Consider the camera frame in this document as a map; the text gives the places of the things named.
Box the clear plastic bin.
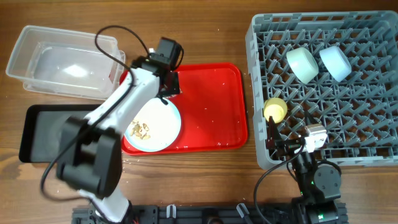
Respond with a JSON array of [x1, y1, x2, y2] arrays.
[[6, 26, 126, 100]]

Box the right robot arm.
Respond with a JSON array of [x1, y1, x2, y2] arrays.
[[266, 112, 341, 223]]

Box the black rectangular tray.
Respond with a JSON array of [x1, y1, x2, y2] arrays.
[[19, 104, 99, 163]]

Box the light blue bowl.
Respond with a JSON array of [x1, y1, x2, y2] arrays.
[[320, 46, 352, 82]]

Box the red serving tray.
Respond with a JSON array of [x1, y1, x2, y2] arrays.
[[119, 62, 249, 156]]

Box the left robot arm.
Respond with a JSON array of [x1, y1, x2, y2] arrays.
[[50, 37, 184, 223]]

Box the yellow plastic cup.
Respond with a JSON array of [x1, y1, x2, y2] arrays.
[[263, 98, 287, 123]]

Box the peanut shells food scraps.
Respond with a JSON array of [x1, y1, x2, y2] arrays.
[[129, 120, 151, 140]]

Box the grey dishwasher rack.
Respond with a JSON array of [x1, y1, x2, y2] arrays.
[[245, 11, 397, 169]]

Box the green bowl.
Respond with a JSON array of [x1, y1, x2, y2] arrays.
[[286, 47, 319, 84]]

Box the light blue plate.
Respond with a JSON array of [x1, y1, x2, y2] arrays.
[[124, 98, 182, 152]]

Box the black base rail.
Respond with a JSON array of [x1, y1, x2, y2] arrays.
[[71, 202, 348, 224]]

